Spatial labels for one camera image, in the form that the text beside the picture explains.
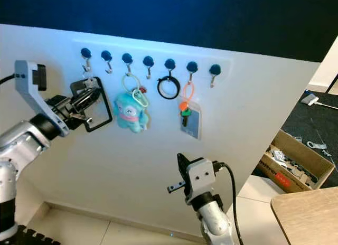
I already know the small white part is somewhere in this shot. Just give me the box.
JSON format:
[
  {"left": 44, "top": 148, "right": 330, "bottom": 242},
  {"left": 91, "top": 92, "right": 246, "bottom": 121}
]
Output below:
[{"left": 306, "top": 140, "right": 329, "bottom": 150}]

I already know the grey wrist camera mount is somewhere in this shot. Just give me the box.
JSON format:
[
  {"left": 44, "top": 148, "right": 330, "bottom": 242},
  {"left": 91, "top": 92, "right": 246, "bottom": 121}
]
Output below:
[
  {"left": 14, "top": 60, "right": 70, "bottom": 137},
  {"left": 185, "top": 157, "right": 224, "bottom": 204}
]

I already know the brown cardboard box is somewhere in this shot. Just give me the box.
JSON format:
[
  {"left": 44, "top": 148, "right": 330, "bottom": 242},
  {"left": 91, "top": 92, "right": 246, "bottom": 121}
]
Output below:
[{"left": 258, "top": 129, "right": 336, "bottom": 194}]

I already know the teal plush toy keychain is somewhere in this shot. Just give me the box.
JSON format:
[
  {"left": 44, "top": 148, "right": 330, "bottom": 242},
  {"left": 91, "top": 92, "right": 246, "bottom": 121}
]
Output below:
[{"left": 114, "top": 73, "right": 152, "bottom": 134}]

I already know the light wooden table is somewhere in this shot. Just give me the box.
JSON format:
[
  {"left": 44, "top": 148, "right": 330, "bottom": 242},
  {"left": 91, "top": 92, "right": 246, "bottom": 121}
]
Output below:
[{"left": 270, "top": 186, "right": 338, "bottom": 245}]

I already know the black floor mat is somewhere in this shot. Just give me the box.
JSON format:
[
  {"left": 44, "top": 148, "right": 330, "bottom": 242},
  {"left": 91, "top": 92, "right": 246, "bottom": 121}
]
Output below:
[{"left": 279, "top": 89, "right": 338, "bottom": 189}]

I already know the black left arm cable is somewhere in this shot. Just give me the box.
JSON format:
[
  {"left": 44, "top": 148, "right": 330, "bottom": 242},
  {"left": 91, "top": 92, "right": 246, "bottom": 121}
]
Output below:
[{"left": 0, "top": 73, "right": 16, "bottom": 85}]

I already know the black robot waist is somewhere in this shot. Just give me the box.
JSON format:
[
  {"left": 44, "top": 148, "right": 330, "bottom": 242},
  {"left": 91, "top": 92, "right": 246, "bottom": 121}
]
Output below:
[{"left": 0, "top": 200, "right": 17, "bottom": 241}]

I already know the white charger block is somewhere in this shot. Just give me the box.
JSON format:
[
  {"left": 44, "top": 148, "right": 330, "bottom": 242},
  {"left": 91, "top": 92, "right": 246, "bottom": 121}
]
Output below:
[{"left": 301, "top": 92, "right": 321, "bottom": 106}]

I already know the black foam puzzle tile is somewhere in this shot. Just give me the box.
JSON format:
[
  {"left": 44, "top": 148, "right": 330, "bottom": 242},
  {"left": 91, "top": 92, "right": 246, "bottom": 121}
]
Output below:
[{"left": 13, "top": 225, "right": 54, "bottom": 245}]

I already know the orange strap green key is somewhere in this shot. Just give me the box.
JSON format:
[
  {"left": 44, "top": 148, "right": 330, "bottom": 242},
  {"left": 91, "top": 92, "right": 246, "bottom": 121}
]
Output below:
[{"left": 178, "top": 82, "right": 196, "bottom": 128}]

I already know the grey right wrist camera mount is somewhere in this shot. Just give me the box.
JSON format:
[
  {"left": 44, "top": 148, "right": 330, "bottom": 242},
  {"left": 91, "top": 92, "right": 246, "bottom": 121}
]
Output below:
[{"left": 185, "top": 157, "right": 224, "bottom": 204}]

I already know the blue knob metal hook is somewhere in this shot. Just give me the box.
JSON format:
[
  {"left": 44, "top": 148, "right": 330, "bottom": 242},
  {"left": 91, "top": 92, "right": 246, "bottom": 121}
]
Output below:
[
  {"left": 101, "top": 50, "right": 112, "bottom": 75},
  {"left": 143, "top": 55, "right": 155, "bottom": 80},
  {"left": 164, "top": 58, "right": 176, "bottom": 82},
  {"left": 80, "top": 48, "right": 92, "bottom": 73},
  {"left": 186, "top": 61, "right": 199, "bottom": 85},
  {"left": 121, "top": 53, "right": 134, "bottom": 77},
  {"left": 209, "top": 64, "right": 222, "bottom": 89}
]

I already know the black ring band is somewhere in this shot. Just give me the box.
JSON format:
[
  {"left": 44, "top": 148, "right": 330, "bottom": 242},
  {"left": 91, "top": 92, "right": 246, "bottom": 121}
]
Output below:
[{"left": 157, "top": 76, "right": 182, "bottom": 100}]

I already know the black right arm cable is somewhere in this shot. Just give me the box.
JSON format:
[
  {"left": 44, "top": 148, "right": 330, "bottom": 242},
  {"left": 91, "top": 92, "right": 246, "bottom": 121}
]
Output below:
[{"left": 214, "top": 161, "right": 245, "bottom": 245}]

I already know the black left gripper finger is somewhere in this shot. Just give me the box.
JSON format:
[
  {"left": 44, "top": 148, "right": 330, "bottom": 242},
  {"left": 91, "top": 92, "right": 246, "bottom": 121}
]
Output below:
[
  {"left": 76, "top": 103, "right": 99, "bottom": 126},
  {"left": 71, "top": 82, "right": 99, "bottom": 107}
]

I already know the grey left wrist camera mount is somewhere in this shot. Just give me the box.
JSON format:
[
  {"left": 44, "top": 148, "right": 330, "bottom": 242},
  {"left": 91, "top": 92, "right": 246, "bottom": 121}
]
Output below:
[{"left": 14, "top": 60, "right": 70, "bottom": 137}]

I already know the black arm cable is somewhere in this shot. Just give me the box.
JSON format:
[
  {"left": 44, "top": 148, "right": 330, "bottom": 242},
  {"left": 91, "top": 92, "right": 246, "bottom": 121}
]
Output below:
[
  {"left": 0, "top": 73, "right": 16, "bottom": 85},
  {"left": 214, "top": 161, "right": 245, "bottom": 245}
]

